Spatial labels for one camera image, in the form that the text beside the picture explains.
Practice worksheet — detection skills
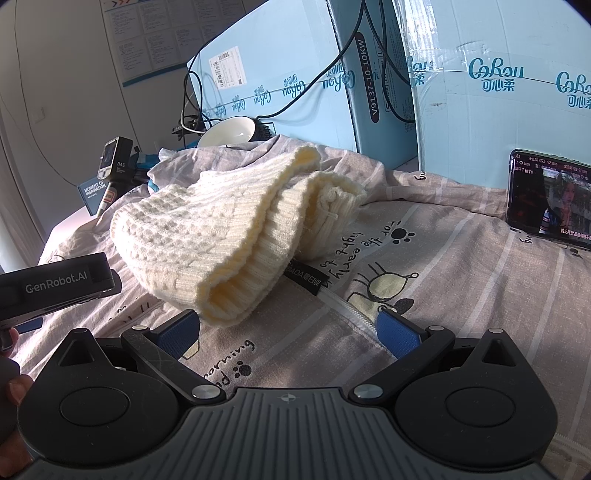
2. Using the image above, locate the black smartphone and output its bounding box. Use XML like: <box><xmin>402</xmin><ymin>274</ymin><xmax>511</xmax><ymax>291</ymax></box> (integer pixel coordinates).
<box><xmin>505</xmin><ymin>148</ymin><xmax>591</xmax><ymax>252</ymax></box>

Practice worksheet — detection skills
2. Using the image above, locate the black cable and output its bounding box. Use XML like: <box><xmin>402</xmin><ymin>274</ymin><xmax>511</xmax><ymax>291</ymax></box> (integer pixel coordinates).
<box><xmin>256</xmin><ymin>0</ymin><xmax>416</xmax><ymax>125</ymax></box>
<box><xmin>182</xmin><ymin>69</ymin><xmax>218</xmax><ymax>132</ymax></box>

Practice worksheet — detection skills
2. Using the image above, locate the cartoon printed striped bed sheet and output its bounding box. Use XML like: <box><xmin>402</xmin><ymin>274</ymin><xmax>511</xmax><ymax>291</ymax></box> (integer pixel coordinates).
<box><xmin>9</xmin><ymin>134</ymin><xmax>591</xmax><ymax>462</ymax></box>

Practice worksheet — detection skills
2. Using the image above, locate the light blue box with label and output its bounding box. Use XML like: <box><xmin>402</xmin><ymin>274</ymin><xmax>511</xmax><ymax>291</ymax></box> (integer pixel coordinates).
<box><xmin>185</xmin><ymin>0</ymin><xmax>419</xmax><ymax>169</ymax></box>

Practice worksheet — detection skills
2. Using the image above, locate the large light blue cardboard box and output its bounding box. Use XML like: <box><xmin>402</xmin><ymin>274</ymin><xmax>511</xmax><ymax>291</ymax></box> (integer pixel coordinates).
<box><xmin>392</xmin><ymin>0</ymin><xmax>591</xmax><ymax>197</ymax></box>

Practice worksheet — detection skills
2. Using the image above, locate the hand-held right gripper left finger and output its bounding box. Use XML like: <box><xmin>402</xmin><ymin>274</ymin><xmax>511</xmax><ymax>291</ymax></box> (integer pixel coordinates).
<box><xmin>58</xmin><ymin>309</ymin><xmax>228</xmax><ymax>403</ymax></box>

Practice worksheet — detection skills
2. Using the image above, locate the black power adapter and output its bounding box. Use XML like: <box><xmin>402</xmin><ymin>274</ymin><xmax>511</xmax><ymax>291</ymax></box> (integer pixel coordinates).
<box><xmin>172</xmin><ymin>115</ymin><xmax>206</xmax><ymax>137</ymax></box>

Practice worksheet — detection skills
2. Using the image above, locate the person's left hand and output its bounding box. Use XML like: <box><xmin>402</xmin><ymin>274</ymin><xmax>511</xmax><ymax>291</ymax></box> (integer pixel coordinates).
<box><xmin>0</xmin><ymin>353</ymin><xmax>36</xmax><ymax>449</ymax></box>

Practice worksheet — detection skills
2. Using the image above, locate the cream knit sweater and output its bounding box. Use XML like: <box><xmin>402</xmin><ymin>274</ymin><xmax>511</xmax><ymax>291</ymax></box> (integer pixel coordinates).
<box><xmin>109</xmin><ymin>144</ymin><xmax>368</xmax><ymax>328</ymax></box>

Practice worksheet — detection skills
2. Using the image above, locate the white bowl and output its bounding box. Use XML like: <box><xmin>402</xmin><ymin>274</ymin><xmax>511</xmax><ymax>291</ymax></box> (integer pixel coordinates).
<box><xmin>197</xmin><ymin>115</ymin><xmax>258</xmax><ymax>149</ymax></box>

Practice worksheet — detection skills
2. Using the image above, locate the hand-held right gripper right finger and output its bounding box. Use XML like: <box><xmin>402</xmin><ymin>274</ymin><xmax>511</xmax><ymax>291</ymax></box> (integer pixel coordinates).
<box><xmin>348</xmin><ymin>307</ymin><xmax>523</xmax><ymax>403</ymax></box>

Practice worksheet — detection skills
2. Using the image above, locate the dark blue printed card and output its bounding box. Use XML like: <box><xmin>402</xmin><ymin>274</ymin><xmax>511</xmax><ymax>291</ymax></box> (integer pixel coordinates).
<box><xmin>76</xmin><ymin>181</ymin><xmax>114</xmax><ymax>215</ymax></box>

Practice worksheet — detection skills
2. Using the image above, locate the small handheld screen device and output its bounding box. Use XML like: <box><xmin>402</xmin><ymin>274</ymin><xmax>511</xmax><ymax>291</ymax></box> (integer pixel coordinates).
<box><xmin>95</xmin><ymin>136</ymin><xmax>134</xmax><ymax>217</ymax></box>

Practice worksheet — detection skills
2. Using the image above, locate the blue and white wall poster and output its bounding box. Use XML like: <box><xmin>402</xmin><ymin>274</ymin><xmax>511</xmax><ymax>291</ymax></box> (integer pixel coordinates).
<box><xmin>102</xmin><ymin>0</ymin><xmax>220</xmax><ymax>88</ymax></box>

